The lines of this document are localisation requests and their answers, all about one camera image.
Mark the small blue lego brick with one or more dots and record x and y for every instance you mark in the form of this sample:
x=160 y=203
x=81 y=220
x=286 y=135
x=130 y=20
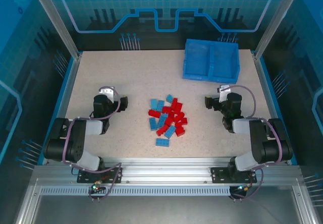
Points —
x=169 y=98

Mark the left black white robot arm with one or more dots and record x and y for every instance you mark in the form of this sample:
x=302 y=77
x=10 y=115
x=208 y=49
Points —
x=73 y=143

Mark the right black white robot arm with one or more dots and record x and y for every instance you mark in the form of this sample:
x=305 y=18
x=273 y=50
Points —
x=265 y=143

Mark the blue two-compartment plastic bin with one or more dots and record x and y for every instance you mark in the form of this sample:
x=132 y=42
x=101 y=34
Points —
x=199 y=77

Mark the small connector board with LEDs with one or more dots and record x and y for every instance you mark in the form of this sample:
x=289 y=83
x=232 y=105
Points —
x=96 y=187
x=242 y=188

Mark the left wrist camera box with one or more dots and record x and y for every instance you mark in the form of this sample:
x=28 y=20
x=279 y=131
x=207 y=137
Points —
x=106 y=92

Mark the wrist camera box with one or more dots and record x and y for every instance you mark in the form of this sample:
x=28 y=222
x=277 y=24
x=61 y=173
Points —
x=223 y=92
x=106 y=92

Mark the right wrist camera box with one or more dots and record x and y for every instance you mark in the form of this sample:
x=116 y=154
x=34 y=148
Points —
x=223 y=92

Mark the aluminium table side rail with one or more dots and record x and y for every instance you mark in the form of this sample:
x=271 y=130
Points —
x=65 y=92
x=262 y=77

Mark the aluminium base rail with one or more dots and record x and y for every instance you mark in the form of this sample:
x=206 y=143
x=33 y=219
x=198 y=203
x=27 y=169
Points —
x=164 y=169

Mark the aluminium frame post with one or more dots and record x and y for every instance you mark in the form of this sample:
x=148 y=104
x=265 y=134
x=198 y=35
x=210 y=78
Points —
x=273 y=19
x=60 y=19

